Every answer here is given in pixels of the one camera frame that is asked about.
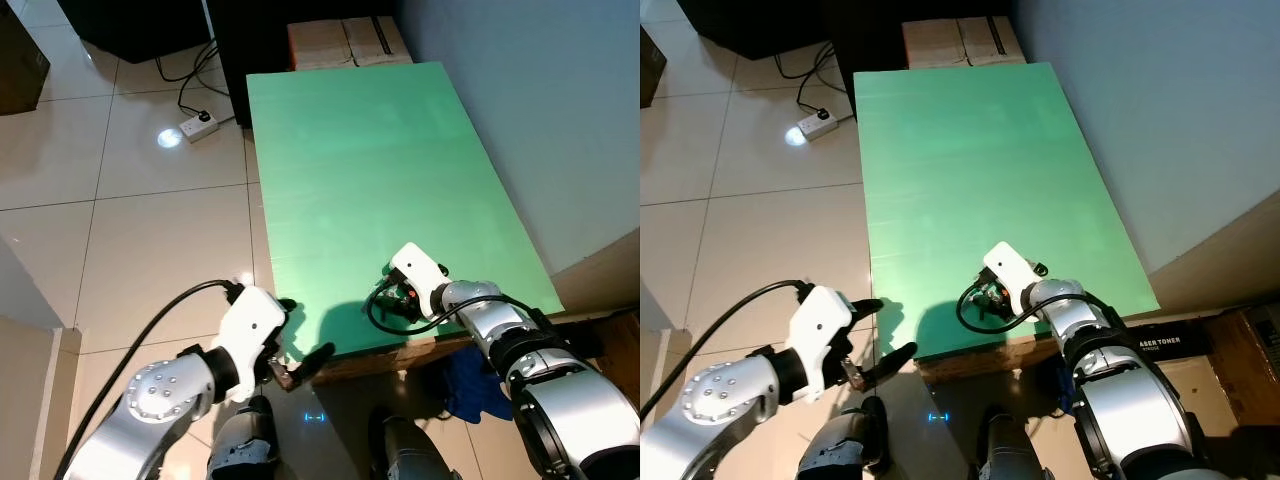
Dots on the keys with green tag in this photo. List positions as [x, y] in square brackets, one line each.
[993, 291]

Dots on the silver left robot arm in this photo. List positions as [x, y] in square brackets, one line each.
[150, 405]
[720, 400]

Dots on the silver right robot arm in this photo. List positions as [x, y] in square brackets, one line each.
[560, 400]
[1130, 410]

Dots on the wooden table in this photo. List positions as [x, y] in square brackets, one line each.
[420, 350]
[1020, 350]

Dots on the robot left leg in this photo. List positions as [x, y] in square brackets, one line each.
[850, 440]
[245, 440]

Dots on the robot leg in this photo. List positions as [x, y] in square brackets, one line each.
[850, 440]
[1010, 450]
[410, 450]
[245, 440]

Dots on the blue cloth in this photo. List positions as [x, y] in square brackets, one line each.
[478, 385]
[1066, 385]

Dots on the green table mat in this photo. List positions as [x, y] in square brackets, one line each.
[380, 180]
[990, 180]

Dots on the robot right leg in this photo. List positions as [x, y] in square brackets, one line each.
[410, 450]
[1010, 450]

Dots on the black laser toner box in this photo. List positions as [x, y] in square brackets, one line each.
[1170, 342]

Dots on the white power strip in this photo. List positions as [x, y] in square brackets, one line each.
[817, 123]
[199, 125]

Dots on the beige furniture corner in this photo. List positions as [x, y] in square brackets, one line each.
[30, 400]

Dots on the brown cardboard box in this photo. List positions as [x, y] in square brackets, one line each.
[345, 42]
[960, 40]

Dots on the low black furniture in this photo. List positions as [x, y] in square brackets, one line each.
[750, 20]
[130, 25]

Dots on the dark brown cabinet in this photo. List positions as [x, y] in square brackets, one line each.
[20, 65]
[650, 70]

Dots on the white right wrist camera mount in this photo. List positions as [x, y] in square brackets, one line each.
[418, 272]
[1010, 270]

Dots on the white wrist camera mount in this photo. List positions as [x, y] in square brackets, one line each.
[822, 325]
[1010, 270]
[418, 272]
[250, 320]

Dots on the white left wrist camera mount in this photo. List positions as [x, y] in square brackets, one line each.
[822, 325]
[250, 320]

